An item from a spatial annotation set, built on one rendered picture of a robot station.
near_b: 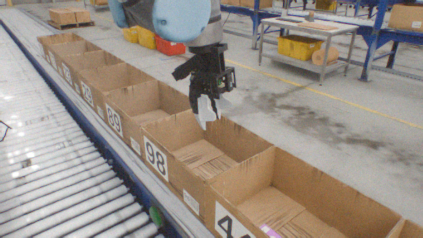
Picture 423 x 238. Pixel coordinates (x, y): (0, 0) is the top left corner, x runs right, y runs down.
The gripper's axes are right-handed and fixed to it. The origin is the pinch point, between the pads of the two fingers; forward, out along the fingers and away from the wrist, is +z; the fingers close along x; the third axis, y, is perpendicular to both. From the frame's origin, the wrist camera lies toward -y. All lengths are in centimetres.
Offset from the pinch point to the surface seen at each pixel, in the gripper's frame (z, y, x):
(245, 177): 24.2, 3.9, 8.1
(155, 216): 36.0, -20.0, -11.9
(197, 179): 16.8, -2.3, -5.8
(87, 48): 14, -182, 68
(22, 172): 36, -94, -27
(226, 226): 24.7, 9.3, -9.9
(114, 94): 14, -73, 18
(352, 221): 31.0, 34.2, 13.3
